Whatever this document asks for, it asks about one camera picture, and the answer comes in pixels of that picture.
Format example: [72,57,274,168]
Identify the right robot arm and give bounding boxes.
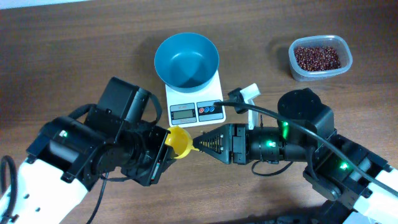
[193,88,397,223]

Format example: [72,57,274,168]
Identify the clear plastic container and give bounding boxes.
[289,35,353,82]

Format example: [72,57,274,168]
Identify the blue plastic bowl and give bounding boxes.
[154,32,220,93]

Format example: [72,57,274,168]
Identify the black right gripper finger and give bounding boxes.
[193,136,231,164]
[193,124,231,146]

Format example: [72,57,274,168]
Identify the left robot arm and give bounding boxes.
[1,77,173,223]

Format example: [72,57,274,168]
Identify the yellow measuring scoop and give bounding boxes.
[165,126,199,159]

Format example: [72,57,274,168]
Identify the red adzuki beans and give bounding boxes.
[294,47,341,72]

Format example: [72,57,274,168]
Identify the white digital kitchen scale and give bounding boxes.
[165,72,226,128]

